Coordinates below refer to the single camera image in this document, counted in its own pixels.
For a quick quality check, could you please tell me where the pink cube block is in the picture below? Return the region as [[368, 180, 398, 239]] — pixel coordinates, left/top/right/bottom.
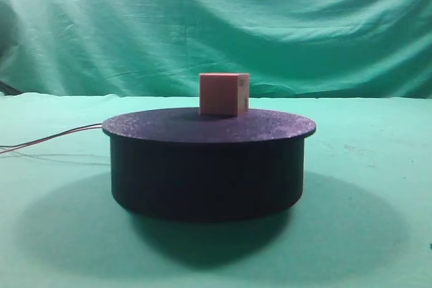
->
[[199, 73, 250, 116]]

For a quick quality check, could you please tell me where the black round turntable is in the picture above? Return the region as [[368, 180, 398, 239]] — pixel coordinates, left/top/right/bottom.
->
[[102, 107, 317, 223]]

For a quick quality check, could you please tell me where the green backdrop cloth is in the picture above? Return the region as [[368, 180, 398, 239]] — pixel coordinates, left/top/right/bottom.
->
[[1, 0, 431, 98]]

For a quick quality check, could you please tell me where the green table cloth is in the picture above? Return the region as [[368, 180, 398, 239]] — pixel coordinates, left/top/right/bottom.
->
[[1, 93, 431, 287]]

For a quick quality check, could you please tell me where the black wire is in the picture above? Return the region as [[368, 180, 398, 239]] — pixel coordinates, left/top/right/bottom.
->
[[0, 127, 103, 154]]

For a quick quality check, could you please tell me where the red wire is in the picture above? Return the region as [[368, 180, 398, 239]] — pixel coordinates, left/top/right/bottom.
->
[[0, 125, 103, 149]]

